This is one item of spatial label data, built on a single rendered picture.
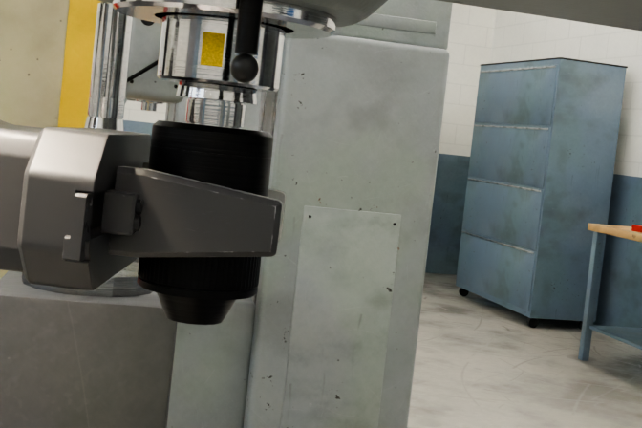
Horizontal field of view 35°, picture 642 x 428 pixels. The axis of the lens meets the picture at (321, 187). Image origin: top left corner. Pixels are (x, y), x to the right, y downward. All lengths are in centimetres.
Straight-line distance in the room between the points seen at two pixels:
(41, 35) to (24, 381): 150
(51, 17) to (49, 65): 9
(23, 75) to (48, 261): 177
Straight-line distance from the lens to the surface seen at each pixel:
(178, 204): 37
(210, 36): 37
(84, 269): 35
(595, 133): 777
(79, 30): 211
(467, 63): 1025
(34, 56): 211
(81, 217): 34
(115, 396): 67
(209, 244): 37
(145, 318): 66
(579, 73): 770
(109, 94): 69
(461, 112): 1022
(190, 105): 39
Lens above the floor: 127
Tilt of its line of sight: 3 degrees down
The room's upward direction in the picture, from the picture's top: 6 degrees clockwise
